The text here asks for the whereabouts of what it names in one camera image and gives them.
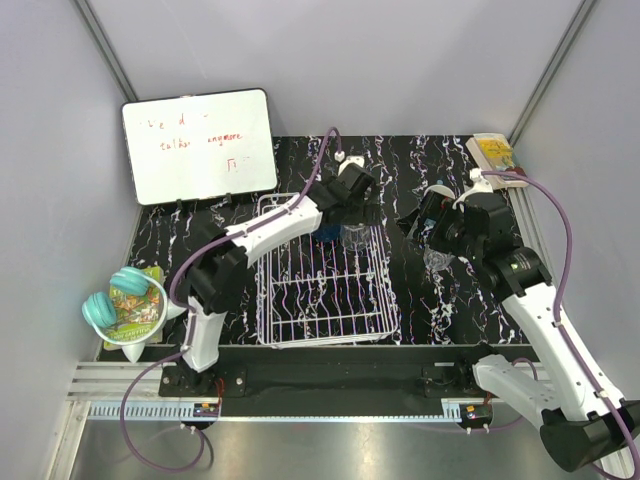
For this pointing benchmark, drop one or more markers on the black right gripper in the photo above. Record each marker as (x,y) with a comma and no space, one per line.
(406,223)

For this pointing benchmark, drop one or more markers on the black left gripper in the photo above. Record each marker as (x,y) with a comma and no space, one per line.
(365,214)

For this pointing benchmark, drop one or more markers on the dark blue ceramic mug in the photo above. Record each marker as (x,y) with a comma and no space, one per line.
(328,233)

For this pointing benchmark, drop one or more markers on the light blue dotted mug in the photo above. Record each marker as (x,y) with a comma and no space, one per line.
(441,190)

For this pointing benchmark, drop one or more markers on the clear glass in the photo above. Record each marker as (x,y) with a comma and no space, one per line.
(355,238)
(436,261)

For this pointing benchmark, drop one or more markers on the white wire dish rack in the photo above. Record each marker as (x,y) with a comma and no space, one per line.
(316,294)

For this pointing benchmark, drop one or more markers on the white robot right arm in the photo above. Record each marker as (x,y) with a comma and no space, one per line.
(581,416)

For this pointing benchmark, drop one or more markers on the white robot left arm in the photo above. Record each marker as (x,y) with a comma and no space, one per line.
(210,283)

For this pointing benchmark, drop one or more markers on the yellow paperback book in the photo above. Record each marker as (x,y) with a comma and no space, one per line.
(493,152)

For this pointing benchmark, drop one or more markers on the white dry-erase board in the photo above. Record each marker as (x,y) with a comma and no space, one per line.
(200,147)

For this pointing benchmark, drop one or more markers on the teal headphones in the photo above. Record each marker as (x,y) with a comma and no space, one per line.
(98,310)

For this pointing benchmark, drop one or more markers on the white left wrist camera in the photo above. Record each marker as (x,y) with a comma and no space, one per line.
(344,161)

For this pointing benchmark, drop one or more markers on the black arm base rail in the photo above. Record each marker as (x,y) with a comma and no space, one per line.
(324,382)

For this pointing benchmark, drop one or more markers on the white slotted cable duct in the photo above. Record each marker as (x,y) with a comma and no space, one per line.
(147,411)

